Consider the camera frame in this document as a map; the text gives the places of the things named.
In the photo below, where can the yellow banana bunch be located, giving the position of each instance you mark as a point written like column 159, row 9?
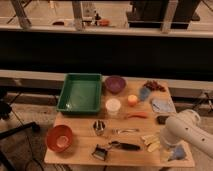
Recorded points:
column 151, row 142

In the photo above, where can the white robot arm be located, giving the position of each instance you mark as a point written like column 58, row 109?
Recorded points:
column 185, row 126

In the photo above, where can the purple bowl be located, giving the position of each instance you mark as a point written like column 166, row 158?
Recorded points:
column 115, row 84

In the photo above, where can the white plastic cup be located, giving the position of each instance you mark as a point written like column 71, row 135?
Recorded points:
column 113, row 106

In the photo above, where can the green plastic tray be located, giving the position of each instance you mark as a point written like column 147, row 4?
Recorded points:
column 80, row 94

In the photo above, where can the orange ball fruit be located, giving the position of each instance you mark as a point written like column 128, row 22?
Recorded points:
column 132, row 100

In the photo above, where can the blue brush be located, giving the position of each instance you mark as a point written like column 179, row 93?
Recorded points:
column 144, row 93

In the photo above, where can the metal measuring cup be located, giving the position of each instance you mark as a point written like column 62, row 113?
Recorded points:
column 99, row 127

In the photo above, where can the red grapes bunch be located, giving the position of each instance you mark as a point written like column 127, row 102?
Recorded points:
column 154, row 86

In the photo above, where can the silver spoon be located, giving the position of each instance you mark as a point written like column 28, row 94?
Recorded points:
column 120, row 131

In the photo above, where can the orange carrot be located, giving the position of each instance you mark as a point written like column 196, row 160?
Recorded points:
column 137, row 114

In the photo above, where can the small black object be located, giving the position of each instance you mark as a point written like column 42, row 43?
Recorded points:
column 161, row 120

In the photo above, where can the small metal grater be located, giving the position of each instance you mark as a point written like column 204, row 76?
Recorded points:
column 100, row 153

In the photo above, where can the orange bowl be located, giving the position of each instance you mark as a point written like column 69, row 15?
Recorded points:
column 59, row 138

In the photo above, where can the blue sponge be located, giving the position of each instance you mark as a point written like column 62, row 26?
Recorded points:
column 178, row 153

